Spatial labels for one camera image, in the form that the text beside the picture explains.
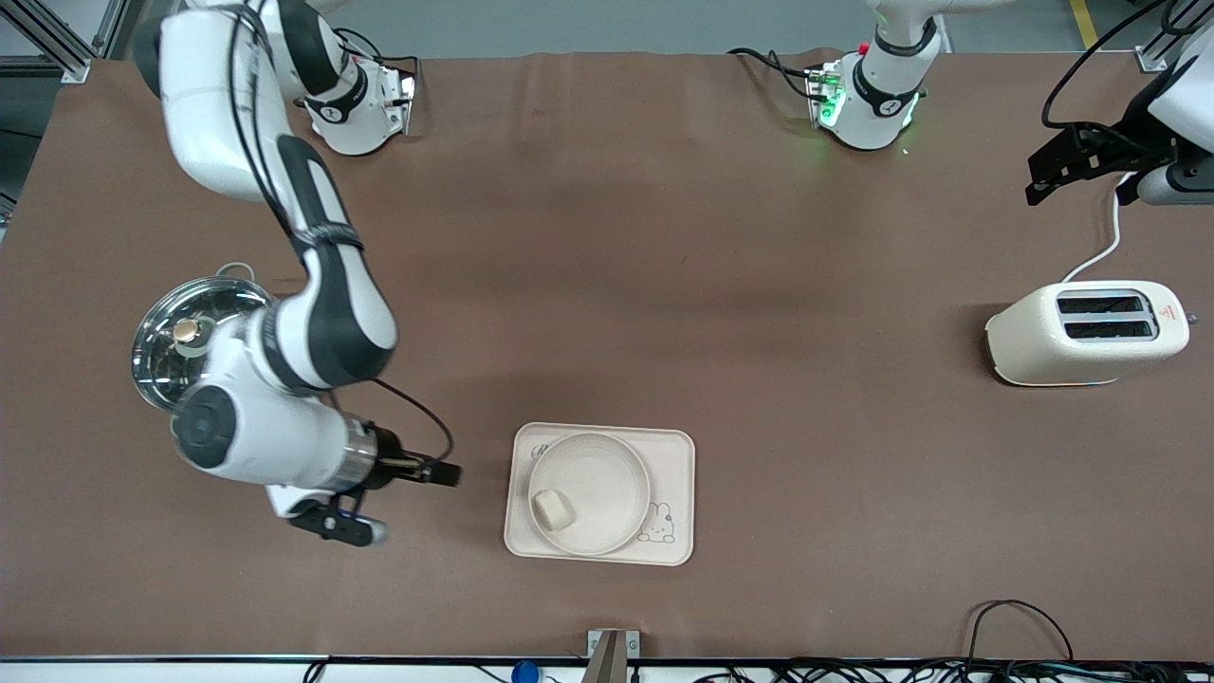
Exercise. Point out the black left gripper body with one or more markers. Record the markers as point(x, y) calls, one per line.
point(1126, 140)

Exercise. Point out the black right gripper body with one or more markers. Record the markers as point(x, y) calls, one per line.
point(390, 466)

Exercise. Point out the small cream bun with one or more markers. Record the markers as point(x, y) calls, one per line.
point(553, 510)

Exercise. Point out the round cream plate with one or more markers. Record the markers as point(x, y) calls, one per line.
point(607, 484)

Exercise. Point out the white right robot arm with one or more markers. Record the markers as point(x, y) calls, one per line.
point(322, 313)

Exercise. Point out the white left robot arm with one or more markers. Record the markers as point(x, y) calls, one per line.
point(877, 95)

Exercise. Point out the cream rabbit print tray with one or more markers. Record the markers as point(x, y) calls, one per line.
point(678, 455)

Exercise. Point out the cream two-slot toaster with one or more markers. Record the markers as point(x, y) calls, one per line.
point(1043, 341)

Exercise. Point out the small blue round object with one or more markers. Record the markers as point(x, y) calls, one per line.
point(524, 673)

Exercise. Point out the glass pot lid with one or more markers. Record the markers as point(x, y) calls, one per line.
point(156, 346)

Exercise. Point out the brown table cover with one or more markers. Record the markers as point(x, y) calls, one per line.
point(759, 237)

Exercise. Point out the grey metal camera bracket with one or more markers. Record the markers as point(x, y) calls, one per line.
point(612, 655)

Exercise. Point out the aluminium frame profile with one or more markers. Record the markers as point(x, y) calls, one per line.
point(57, 43)

